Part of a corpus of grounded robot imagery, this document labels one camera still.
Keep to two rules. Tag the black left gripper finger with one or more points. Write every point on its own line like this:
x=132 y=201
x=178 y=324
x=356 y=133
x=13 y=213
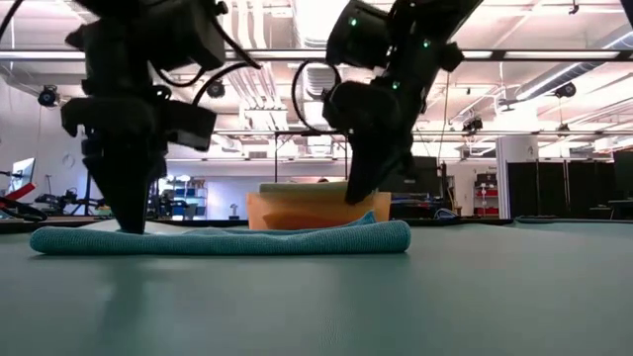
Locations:
x=116 y=198
x=141 y=193

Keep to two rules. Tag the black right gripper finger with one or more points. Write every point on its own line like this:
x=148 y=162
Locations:
x=368 y=173
x=404 y=167

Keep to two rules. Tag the light green microfiber towel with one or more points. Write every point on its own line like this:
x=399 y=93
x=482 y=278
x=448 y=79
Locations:
x=297 y=188

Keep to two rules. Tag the light orange microfiber towel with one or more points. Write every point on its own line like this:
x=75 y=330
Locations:
x=297 y=220

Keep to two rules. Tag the teal microfiber towel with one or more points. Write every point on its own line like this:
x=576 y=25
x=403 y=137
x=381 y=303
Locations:
x=222 y=242

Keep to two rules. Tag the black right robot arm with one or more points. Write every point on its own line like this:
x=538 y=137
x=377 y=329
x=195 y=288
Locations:
x=425 y=20

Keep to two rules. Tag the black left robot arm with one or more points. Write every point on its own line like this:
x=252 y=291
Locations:
x=148 y=29

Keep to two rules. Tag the black computer monitor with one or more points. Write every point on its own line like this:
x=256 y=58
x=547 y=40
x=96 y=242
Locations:
x=427 y=178

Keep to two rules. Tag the person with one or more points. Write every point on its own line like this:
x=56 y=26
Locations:
x=323 y=180

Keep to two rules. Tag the red black storage rack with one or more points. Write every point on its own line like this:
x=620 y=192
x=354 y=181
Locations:
x=485 y=195

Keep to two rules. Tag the red object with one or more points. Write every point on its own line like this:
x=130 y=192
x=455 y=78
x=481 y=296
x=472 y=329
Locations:
x=22 y=191

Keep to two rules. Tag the small tilted computer monitor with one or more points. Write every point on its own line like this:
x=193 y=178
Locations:
x=24 y=174

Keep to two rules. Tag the white building column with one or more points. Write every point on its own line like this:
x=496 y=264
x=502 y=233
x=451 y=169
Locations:
x=516 y=168

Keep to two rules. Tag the orange plastic bin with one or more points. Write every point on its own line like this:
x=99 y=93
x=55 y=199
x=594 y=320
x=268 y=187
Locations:
x=254 y=210

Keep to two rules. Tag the black LED light bar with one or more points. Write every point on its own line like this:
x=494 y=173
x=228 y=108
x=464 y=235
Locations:
x=544 y=55

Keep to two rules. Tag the black partition panels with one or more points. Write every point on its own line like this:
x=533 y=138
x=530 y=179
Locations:
x=569 y=183

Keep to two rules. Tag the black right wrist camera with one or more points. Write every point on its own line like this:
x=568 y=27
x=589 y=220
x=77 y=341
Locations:
x=356 y=106

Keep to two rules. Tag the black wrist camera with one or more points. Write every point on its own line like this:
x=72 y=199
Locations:
x=356 y=106
x=193 y=126

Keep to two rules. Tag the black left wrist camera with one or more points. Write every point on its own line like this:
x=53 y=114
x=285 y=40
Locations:
x=193 y=126

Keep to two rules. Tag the black ceiling-mounted camera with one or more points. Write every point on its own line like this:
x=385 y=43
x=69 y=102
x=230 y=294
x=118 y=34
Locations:
x=48 y=95
x=565 y=90
x=216 y=90
x=472 y=123

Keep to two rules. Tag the silver ribbed ventilation duct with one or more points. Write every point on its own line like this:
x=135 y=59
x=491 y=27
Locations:
x=316 y=81

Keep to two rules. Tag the silver smooth ventilation duct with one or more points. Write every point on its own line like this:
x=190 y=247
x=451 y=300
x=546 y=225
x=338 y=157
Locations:
x=554 y=76

